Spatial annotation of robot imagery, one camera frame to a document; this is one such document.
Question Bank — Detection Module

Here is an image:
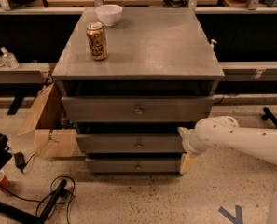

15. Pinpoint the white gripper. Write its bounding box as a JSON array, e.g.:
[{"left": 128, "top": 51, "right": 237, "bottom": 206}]
[{"left": 177, "top": 127, "right": 207, "bottom": 175}]

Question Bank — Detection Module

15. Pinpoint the small white pump bottle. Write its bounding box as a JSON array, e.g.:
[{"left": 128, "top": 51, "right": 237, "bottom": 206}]
[{"left": 210, "top": 39, "right": 217, "bottom": 50}]

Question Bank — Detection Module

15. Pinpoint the gold beverage can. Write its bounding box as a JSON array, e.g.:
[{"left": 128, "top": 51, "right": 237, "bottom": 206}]
[{"left": 86, "top": 22, "right": 107, "bottom": 61}]

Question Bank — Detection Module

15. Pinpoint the black coiled cable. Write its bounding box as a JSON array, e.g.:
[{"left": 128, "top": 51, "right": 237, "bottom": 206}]
[{"left": 0, "top": 175, "right": 77, "bottom": 224}]

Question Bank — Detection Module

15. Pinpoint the black metal stand base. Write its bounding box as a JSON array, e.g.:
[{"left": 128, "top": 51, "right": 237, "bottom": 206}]
[{"left": 0, "top": 177, "right": 74, "bottom": 224}]

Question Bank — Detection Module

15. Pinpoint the brown cardboard box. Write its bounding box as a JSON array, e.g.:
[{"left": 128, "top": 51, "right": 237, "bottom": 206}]
[{"left": 17, "top": 83, "right": 81, "bottom": 158}]

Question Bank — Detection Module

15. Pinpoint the white ceramic bowl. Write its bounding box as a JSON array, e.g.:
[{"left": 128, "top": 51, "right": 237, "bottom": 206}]
[{"left": 95, "top": 4, "right": 123, "bottom": 26}]

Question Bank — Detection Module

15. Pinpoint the black stand leg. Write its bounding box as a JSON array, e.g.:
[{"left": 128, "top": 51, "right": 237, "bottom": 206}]
[{"left": 261, "top": 107, "right": 277, "bottom": 128}]

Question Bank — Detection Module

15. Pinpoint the grey bottom drawer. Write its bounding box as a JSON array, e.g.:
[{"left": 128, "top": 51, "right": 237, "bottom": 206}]
[{"left": 86, "top": 158, "right": 181, "bottom": 173}]

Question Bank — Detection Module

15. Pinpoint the black power adapter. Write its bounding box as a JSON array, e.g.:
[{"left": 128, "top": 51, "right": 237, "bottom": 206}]
[{"left": 14, "top": 152, "right": 26, "bottom": 170}]

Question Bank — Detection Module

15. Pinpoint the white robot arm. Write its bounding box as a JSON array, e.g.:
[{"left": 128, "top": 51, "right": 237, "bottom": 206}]
[{"left": 177, "top": 116, "right": 277, "bottom": 224}]

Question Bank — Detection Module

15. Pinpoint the red plastic cup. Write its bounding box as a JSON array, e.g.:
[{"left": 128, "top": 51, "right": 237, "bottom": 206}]
[{"left": 0, "top": 170, "right": 9, "bottom": 190}]

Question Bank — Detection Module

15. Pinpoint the grey drawer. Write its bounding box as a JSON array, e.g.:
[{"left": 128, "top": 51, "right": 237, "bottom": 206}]
[
  {"left": 76, "top": 134, "right": 184, "bottom": 153},
  {"left": 86, "top": 158, "right": 181, "bottom": 173},
  {"left": 62, "top": 96, "right": 213, "bottom": 123}
]

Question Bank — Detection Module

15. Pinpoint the grey top drawer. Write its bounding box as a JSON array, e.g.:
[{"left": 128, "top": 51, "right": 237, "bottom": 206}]
[{"left": 62, "top": 96, "right": 213, "bottom": 123}]

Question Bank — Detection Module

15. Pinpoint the grey wooden drawer cabinet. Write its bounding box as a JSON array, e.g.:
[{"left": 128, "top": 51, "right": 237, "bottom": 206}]
[{"left": 52, "top": 7, "right": 226, "bottom": 176}]

